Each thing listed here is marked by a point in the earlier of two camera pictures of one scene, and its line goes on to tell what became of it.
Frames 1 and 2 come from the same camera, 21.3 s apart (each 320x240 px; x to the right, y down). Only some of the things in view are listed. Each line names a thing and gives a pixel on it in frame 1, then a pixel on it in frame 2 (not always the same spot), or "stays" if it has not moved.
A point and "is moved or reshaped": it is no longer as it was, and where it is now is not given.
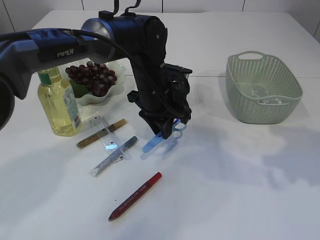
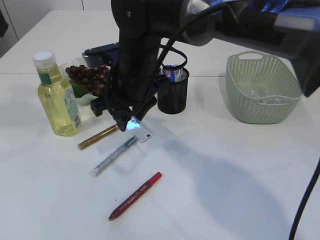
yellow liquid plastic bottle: x=59 y=101 stays
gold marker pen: x=109 y=129 stays
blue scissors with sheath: x=178 y=126 is moved or reshaped
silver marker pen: x=97 y=169 stays
